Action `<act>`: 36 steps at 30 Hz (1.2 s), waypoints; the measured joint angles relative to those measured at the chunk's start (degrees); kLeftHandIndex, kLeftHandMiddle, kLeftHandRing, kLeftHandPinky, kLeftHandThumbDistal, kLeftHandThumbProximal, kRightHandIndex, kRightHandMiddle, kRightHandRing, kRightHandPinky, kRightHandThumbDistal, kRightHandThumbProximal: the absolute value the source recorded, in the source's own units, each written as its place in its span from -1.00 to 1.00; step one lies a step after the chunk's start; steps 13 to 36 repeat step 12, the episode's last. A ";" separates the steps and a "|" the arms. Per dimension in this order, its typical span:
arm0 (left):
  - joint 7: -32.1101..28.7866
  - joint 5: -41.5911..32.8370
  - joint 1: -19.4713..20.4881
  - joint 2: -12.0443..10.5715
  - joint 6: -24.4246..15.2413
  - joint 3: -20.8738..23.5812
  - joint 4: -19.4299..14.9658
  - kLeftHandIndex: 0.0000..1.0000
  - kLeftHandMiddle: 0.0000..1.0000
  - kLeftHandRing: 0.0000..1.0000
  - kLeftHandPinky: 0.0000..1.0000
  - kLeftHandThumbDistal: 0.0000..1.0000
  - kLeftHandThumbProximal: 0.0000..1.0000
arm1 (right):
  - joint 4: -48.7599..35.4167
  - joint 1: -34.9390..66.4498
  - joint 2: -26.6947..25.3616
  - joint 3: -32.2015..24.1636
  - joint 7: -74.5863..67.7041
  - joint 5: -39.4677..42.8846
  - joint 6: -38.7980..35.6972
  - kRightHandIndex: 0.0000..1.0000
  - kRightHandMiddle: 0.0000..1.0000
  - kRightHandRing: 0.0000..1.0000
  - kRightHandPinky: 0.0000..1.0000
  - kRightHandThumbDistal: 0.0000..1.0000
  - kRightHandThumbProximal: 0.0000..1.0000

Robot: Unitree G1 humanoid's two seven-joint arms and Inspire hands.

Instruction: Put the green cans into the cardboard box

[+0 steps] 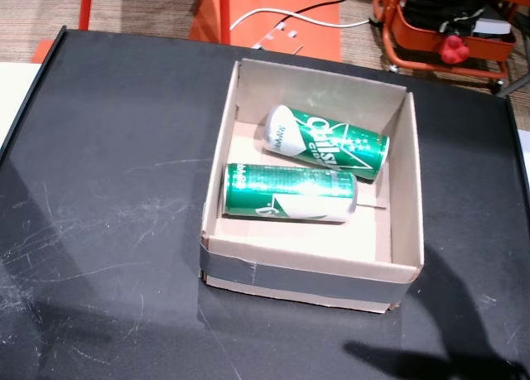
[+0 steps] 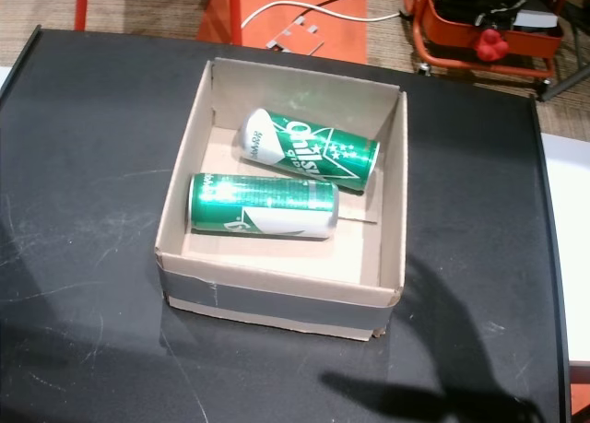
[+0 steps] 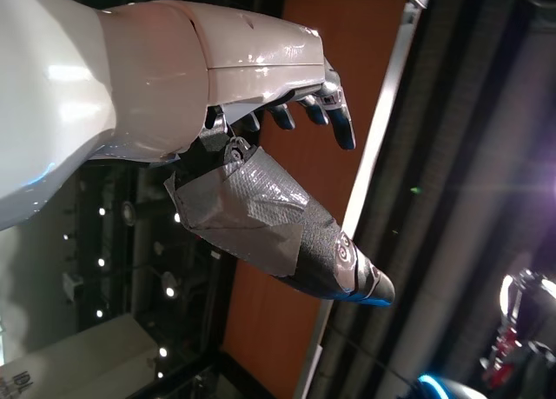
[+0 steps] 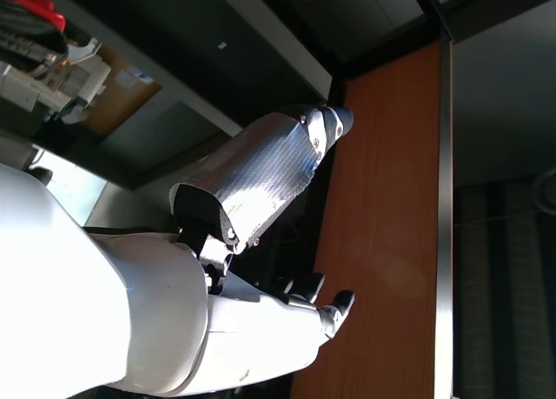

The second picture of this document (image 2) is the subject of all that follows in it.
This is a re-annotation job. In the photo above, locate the green white soda can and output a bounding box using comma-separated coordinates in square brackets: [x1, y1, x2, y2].
[187, 172, 341, 241]
[238, 108, 381, 194]

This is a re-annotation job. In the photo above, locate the white side table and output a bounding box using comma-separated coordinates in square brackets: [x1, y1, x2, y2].
[540, 132, 590, 365]
[0, 65, 18, 96]

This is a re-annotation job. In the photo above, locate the orange metal leg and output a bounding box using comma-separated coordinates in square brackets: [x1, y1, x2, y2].
[74, 0, 93, 32]
[225, 0, 244, 46]

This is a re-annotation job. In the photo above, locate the orange grey floor plate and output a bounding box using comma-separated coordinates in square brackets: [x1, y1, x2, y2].
[265, 16, 326, 56]

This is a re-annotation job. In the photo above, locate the white flat box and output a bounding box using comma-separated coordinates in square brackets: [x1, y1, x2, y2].
[512, 8, 560, 32]

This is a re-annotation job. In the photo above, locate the red rounded object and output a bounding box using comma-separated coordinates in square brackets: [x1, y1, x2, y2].
[474, 27, 511, 64]

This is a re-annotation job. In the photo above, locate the open cardboard box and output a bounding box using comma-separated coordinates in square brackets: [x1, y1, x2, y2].
[153, 57, 409, 343]

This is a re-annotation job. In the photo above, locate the orange wheeled cart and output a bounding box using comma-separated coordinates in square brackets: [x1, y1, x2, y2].
[402, 0, 568, 81]

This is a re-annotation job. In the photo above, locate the dark metal bar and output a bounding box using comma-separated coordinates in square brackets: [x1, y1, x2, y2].
[536, 63, 590, 103]

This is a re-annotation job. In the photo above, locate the white floor cable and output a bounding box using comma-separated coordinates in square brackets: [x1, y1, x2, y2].
[240, 0, 402, 30]

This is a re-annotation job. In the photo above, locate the orange metal stand base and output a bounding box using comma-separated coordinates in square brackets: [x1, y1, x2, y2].
[196, 0, 369, 66]

